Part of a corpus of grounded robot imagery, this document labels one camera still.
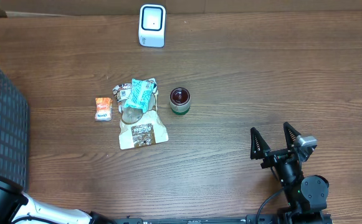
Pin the beige snack bag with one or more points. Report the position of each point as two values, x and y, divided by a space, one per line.
139 129

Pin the white barcode scanner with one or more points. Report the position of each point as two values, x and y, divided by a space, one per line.
152 23

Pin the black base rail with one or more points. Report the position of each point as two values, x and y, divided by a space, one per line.
249 219

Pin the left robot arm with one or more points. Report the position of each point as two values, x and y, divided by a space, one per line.
18 207

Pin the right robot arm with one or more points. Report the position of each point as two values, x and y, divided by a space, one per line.
306 196

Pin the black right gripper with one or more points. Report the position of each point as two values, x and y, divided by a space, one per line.
263 151

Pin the grey plastic shopping basket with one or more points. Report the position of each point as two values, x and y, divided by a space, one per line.
14 133

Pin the teal snack packet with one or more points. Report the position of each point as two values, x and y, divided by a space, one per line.
141 91

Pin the orange small packet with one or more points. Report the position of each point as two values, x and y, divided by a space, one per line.
103 109

